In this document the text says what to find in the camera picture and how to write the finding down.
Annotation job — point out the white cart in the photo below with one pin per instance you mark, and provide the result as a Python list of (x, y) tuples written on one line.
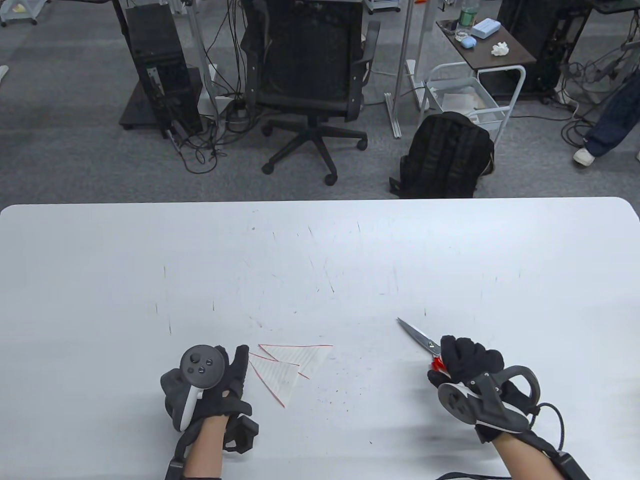
[(30, 10)]

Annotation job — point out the white lined paper red line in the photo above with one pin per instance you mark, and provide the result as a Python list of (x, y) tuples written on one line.
[(300, 357), (277, 377)]

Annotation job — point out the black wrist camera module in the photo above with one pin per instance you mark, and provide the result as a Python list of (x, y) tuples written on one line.
[(572, 467), (245, 432)]

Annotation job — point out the grey metal stand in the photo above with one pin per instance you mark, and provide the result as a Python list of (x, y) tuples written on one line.
[(620, 55)]

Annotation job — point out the black computer tower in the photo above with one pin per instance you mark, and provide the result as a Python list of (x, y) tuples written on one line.
[(155, 45)]

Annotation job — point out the black desk frame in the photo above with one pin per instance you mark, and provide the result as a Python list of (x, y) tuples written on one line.
[(135, 112)]

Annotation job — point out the white metal stand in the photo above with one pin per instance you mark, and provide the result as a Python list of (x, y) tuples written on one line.
[(215, 106), (393, 117)]

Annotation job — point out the black office chair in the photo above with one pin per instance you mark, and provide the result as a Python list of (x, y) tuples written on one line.
[(305, 50)]

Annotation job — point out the small blue case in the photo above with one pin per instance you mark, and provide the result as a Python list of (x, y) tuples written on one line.
[(468, 42)]

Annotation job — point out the black equipment rack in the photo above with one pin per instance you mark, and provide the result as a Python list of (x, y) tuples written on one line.
[(530, 30)]

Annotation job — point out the person's left hand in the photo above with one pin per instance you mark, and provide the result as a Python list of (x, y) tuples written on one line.
[(235, 370)]

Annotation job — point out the crumpled white tissue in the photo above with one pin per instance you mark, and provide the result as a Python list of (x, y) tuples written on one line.
[(500, 48)]

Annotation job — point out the person's right hand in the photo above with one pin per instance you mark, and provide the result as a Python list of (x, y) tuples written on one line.
[(470, 355)]

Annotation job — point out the person's left forearm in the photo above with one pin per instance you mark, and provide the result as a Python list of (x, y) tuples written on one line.
[(205, 447)]

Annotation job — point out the person's right forearm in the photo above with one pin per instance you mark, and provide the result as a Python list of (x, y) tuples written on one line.
[(525, 457)]

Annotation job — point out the green plastic bottle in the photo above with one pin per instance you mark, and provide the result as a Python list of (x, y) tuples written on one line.
[(467, 17)]

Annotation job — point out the brown top white side table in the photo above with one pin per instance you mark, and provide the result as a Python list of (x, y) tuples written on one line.
[(495, 57)]

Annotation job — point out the black backpack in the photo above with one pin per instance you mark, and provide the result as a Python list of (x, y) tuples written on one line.
[(445, 155)]

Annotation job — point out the light blue box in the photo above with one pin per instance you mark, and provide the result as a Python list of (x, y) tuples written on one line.
[(486, 28)]

